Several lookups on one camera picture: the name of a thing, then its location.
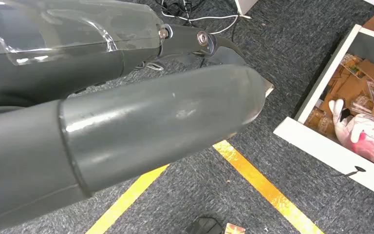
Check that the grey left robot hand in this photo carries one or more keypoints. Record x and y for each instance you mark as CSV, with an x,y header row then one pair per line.
x,y
142,129

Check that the small gold patterned card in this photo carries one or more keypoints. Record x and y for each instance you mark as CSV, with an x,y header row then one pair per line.
x,y
234,230

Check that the shiny yellow floor tape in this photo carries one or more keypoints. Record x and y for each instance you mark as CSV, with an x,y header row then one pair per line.
x,y
264,187
125,200

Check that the black ribbed rubber object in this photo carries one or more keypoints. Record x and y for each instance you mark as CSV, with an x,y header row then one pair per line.
x,y
204,226

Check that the white furniture leg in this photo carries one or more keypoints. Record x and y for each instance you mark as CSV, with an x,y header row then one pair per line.
x,y
245,5

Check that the clear plastic packet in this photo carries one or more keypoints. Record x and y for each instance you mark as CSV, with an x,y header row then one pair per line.
x,y
362,103
351,64
319,121

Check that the white drawer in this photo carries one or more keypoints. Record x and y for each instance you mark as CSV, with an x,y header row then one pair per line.
x,y
319,151

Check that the white and pink plush toy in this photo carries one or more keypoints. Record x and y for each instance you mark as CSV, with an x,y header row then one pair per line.
x,y
364,129

